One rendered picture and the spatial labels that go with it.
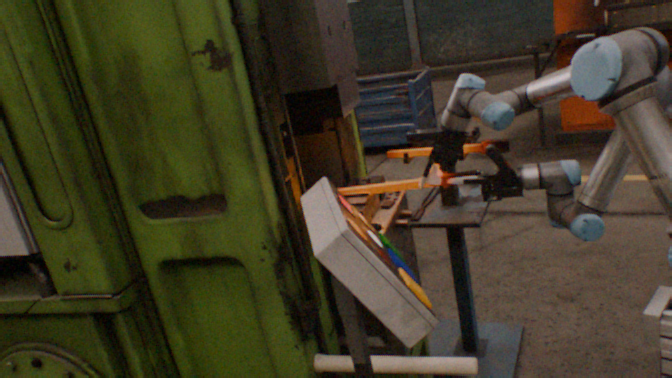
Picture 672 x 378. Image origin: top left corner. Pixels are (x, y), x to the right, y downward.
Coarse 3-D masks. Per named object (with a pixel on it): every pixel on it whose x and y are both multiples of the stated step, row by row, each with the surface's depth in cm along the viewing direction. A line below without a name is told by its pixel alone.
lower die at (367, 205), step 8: (368, 184) 184; (368, 192) 174; (352, 200) 173; (360, 200) 172; (368, 200) 173; (376, 200) 182; (360, 208) 168; (368, 208) 172; (376, 208) 181; (368, 216) 172
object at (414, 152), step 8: (472, 144) 202; (480, 144) 200; (488, 144) 199; (496, 144) 198; (504, 144) 196; (392, 152) 214; (400, 152) 212; (408, 152) 211; (416, 152) 210; (424, 152) 208; (504, 152) 197
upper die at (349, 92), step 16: (352, 80) 168; (288, 96) 159; (304, 96) 158; (320, 96) 156; (336, 96) 155; (352, 96) 166; (288, 112) 161; (304, 112) 160; (320, 112) 158; (336, 112) 157
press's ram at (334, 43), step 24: (264, 0) 146; (288, 0) 144; (312, 0) 142; (336, 0) 159; (288, 24) 146; (312, 24) 144; (336, 24) 158; (288, 48) 149; (312, 48) 147; (336, 48) 156; (288, 72) 151; (312, 72) 149; (336, 72) 154
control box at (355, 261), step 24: (312, 192) 128; (336, 192) 125; (312, 216) 116; (336, 216) 107; (312, 240) 106; (336, 240) 100; (360, 240) 101; (336, 264) 101; (360, 264) 102; (384, 264) 104; (360, 288) 103; (384, 288) 104; (408, 288) 107; (384, 312) 106; (408, 312) 106; (432, 312) 110; (408, 336) 108
